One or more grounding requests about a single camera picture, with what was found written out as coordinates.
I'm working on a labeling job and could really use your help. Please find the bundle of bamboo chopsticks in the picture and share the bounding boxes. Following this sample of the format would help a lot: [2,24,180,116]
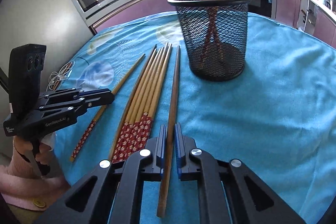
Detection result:
[109,42,173,164]

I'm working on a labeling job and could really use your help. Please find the purple kitchen cabinets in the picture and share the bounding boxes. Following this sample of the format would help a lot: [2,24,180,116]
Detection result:
[89,0,336,54]

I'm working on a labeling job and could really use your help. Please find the dark brown wooden chopstick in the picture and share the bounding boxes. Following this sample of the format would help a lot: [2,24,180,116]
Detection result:
[157,46,181,218]

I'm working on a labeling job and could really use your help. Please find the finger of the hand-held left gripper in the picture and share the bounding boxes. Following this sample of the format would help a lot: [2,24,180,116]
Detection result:
[37,94,115,122]
[39,88,111,104]

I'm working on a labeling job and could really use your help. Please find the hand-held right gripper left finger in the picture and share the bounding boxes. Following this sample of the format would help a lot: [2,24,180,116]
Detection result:
[34,123,167,224]

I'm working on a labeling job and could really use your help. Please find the black mesh utensil holder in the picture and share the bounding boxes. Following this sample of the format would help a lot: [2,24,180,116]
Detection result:
[167,0,252,82]

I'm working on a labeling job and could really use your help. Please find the blue floral tablecloth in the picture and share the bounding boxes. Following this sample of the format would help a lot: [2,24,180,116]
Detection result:
[54,11,336,224]

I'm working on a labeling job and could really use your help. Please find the person's left forearm pink sleeve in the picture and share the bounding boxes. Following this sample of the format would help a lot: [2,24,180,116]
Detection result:
[0,158,69,211]

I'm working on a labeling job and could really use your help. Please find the white cable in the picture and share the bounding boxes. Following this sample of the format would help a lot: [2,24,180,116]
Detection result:
[47,61,75,92]

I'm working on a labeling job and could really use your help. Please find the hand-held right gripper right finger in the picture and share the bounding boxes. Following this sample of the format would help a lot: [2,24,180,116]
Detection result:
[175,122,306,224]

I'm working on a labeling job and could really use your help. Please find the grey refrigerator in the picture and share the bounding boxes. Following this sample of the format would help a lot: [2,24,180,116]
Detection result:
[0,0,93,98]

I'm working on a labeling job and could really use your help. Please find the person's left hand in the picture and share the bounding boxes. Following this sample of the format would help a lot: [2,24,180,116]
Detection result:
[13,135,54,170]

